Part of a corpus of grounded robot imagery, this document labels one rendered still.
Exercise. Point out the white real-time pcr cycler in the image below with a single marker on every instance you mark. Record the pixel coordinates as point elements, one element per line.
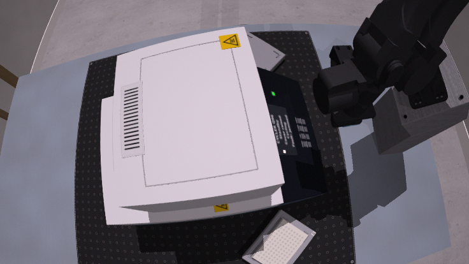
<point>190,133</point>

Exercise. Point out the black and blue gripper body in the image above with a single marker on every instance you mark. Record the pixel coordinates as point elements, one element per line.
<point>353,115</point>

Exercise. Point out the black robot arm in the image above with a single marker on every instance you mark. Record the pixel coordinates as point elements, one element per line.
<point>386,53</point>

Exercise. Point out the white well pcr plate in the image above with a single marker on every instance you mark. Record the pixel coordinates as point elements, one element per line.
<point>280,245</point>

